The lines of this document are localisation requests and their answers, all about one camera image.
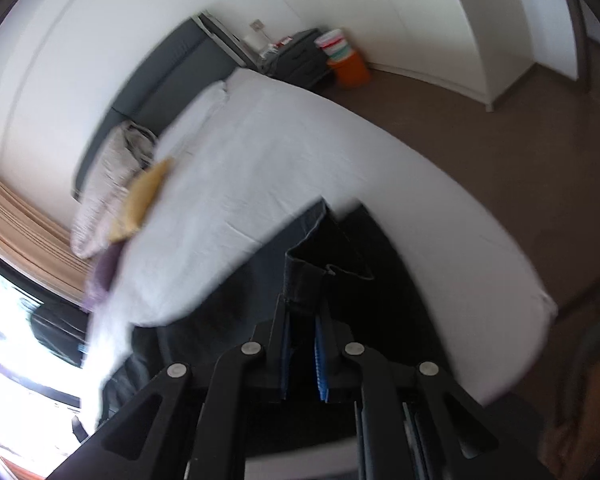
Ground white wardrobe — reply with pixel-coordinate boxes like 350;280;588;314
240;0;582;112

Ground dark denim pants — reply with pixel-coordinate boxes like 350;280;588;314
97;196;462;461

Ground orange bucket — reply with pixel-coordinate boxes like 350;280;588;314
327;52;372;89

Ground yellow pillow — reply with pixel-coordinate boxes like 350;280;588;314
107;156;176;244

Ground stack of white tubs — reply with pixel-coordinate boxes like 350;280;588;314
314;29;357;64

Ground beige curtain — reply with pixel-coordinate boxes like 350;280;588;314
0;179;94;297

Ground purple pillow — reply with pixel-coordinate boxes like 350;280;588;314
82;241;124;311

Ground black framed window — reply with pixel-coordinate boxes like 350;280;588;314
0;245;106;477

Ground bed with white sheet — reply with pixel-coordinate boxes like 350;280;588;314
80;67;559;411

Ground person's body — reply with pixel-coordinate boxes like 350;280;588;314
544;317;600;480

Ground dark grey nightstand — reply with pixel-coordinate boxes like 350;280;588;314
260;27;337;93

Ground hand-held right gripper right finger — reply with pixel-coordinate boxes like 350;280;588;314
313;304;567;480

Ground dark grey headboard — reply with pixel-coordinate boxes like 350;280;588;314
72;16;261;202

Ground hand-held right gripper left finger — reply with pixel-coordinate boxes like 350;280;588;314
45;296;295;480

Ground white patterned pillow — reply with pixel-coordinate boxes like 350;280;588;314
70;120;159;261

